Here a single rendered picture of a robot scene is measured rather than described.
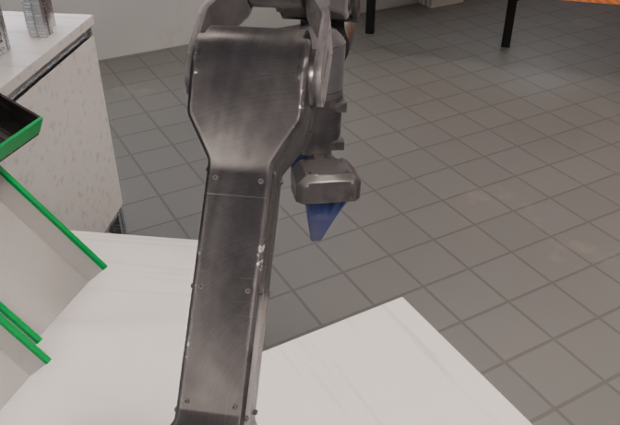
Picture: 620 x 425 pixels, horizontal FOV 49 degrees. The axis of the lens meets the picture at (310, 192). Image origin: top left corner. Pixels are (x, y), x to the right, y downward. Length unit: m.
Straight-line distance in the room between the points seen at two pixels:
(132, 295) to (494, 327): 1.47
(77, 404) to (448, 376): 0.46
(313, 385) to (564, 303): 1.65
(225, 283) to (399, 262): 2.12
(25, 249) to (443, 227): 2.04
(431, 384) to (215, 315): 0.55
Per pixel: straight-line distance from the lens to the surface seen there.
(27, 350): 0.75
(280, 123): 0.39
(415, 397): 0.89
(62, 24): 2.23
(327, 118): 0.68
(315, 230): 0.71
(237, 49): 0.41
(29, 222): 0.87
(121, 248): 1.15
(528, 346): 2.26
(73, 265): 0.87
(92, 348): 0.98
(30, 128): 0.76
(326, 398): 0.88
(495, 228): 2.74
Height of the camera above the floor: 1.52
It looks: 32 degrees down
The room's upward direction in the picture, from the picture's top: straight up
